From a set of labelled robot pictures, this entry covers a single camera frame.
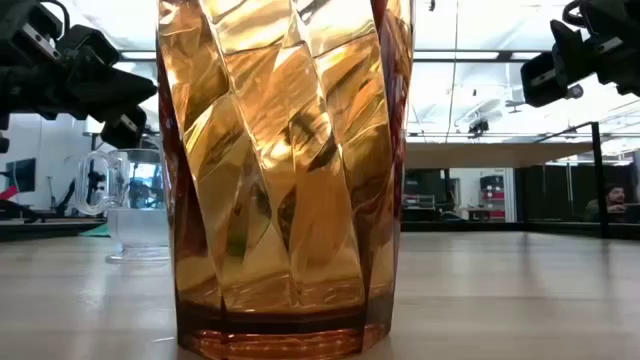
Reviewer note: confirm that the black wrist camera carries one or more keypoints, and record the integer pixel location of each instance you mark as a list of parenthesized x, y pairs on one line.
[(570, 45), (90, 45)]

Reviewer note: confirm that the teal cloth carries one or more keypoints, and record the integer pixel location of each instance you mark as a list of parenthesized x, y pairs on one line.
[(96, 232)]

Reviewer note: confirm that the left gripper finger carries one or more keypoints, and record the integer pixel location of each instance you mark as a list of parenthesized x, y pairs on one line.
[(110, 82), (115, 106)]

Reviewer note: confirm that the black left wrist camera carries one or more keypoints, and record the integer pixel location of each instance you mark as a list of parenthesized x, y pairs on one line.
[(90, 45)]

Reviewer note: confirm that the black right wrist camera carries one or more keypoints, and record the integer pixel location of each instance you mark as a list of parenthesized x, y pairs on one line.
[(570, 45)]

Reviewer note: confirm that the amber faceted plastic tumbler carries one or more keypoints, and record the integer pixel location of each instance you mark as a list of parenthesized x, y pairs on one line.
[(285, 175)]

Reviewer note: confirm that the person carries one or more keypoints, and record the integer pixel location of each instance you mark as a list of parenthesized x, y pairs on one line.
[(612, 197)]

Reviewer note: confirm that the clear glass mug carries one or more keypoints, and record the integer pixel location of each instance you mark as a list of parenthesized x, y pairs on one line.
[(135, 230)]

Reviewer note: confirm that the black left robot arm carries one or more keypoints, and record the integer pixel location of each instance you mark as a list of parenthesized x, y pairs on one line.
[(10, 90)]

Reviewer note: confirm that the black ceiling-mounted device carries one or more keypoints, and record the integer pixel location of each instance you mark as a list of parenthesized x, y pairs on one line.
[(478, 127)]

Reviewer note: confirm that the black computer monitor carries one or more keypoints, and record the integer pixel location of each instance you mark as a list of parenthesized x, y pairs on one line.
[(21, 175)]

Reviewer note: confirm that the wooden shelf with black legs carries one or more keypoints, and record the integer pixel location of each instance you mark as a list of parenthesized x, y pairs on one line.
[(475, 155)]

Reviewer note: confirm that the white ceiling light panel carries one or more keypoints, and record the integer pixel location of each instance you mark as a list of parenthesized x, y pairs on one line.
[(140, 55), (455, 55)]

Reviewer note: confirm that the red and black storage rack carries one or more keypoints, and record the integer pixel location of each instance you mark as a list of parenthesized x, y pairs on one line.
[(492, 197)]

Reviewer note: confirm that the black aluminium table frame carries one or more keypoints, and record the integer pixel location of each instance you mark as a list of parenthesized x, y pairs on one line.
[(500, 228)]

